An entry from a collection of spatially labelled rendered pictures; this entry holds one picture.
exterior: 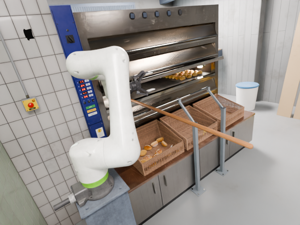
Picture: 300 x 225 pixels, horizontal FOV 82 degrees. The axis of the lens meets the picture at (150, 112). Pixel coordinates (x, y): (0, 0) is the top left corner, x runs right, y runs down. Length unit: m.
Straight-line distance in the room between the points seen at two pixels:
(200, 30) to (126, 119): 2.10
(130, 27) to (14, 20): 0.95
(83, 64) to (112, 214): 0.67
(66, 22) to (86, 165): 1.27
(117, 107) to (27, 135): 1.23
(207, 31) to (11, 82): 2.29
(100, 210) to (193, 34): 2.22
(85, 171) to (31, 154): 1.17
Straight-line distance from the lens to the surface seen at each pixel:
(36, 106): 1.69
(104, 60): 0.79
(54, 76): 1.73
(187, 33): 2.45
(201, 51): 2.64
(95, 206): 0.85
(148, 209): 2.04
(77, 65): 0.83
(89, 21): 1.82
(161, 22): 2.19
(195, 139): 1.92
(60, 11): 1.75
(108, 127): 1.96
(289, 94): 4.29
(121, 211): 0.93
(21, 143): 1.86
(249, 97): 4.36
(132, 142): 0.71
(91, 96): 1.78
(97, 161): 0.73
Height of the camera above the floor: 1.80
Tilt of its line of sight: 23 degrees down
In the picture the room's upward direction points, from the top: 9 degrees counter-clockwise
